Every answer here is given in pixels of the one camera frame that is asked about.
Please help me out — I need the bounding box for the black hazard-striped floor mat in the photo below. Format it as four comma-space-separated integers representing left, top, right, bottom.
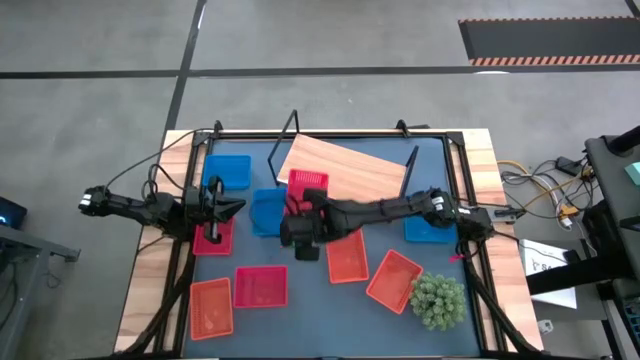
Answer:
458, 16, 640, 67

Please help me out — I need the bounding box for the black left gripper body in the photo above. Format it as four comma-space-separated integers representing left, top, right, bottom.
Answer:
185, 175, 225, 245

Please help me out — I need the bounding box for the orange plastic basket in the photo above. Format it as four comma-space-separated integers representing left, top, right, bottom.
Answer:
365, 248, 425, 316
189, 277, 235, 342
325, 228, 370, 285

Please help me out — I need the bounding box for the black power adapter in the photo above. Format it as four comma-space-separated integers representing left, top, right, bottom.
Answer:
555, 156, 584, 177

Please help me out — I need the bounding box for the dark grey cart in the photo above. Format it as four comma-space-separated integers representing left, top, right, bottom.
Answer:
583, 133, 640, 281

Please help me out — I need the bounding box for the red plastic basket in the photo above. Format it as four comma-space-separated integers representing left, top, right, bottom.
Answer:
192, 217, 236, 257
233, 264, 290, 309
284, 168, 330, 215

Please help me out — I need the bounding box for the black table frame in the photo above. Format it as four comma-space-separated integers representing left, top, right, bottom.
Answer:
117, 119, 544, 360

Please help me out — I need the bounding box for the black pole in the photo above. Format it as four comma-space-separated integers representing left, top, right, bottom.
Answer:
606, 124, 640, 154

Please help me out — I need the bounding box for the black computer with blue light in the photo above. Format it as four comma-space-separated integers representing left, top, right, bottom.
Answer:
0, 196, 29, 230

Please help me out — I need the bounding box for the wooden shelf with black frame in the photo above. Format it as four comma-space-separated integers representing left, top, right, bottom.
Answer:
267, 109, 420, 204

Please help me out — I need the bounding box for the grey metal table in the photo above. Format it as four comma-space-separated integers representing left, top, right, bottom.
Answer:
0, 224, 81, 351

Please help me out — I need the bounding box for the green artificial plant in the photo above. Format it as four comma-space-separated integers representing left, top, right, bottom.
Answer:
408, 271, 468, 332

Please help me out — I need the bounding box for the black stand beam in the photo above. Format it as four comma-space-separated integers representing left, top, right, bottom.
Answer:
525, 252, 640, 296

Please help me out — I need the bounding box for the blue table mat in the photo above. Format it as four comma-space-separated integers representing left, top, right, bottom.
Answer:
182, 137, 484, 359

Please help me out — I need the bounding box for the long thin black cable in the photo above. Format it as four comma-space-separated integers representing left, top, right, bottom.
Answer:
104, 127, 217, 191

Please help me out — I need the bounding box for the blue plastic basket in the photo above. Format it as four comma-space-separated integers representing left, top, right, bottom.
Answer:
248, 187, 289, 238
403, 214, 459, 245
202, 153, 253, 191

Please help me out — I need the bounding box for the white paper sheet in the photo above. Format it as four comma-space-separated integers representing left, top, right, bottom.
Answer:
519, 238, 579, 310

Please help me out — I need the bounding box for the yellow cable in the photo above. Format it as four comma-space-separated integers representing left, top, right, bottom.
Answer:
497, 159, 594, 211

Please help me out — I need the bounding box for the blue crate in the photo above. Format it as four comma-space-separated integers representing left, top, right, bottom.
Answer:
622, 294, 640, 346

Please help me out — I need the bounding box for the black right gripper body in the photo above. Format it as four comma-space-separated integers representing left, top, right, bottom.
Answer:
279, 199, 335, 246

